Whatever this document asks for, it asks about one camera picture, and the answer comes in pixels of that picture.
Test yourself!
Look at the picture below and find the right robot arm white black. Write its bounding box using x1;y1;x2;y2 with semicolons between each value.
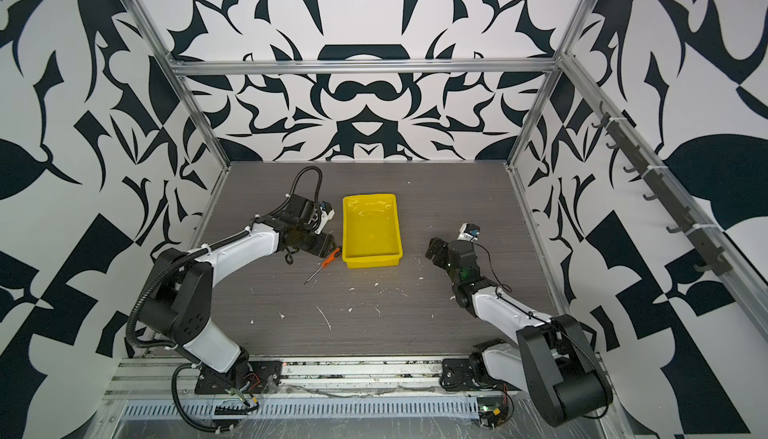
425;237;613;427

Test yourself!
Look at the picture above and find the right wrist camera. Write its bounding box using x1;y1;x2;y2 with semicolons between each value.
457;223;480;243

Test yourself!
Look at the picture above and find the white slotted cable duct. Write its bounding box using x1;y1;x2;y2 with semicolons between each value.
118;396;481;421

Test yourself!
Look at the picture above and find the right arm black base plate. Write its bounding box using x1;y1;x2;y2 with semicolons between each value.
439;358;528;393

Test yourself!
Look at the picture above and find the small green circuit board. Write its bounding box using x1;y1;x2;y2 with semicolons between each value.
478;400;510;429

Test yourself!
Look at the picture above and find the yellow plastic bin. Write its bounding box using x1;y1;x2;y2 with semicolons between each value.
342;194;403;270

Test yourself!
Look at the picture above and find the orange handled screwdriver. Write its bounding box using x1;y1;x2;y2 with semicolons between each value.
304;247;342;284

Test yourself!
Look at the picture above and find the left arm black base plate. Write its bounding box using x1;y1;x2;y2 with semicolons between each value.
195;360;283;395

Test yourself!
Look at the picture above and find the black corrugated cable conduit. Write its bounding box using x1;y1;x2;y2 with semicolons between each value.
170;363;260;434

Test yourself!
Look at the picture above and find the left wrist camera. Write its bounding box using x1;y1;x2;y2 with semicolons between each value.
317;201;335;221

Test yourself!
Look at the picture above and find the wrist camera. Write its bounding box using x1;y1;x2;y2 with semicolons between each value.
317;201;335;221
457;223;480;243

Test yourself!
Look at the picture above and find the aluminium front rail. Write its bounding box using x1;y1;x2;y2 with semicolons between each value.
104;355;481;400

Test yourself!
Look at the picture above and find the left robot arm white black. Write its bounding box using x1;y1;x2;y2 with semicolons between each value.
126;195;336;374

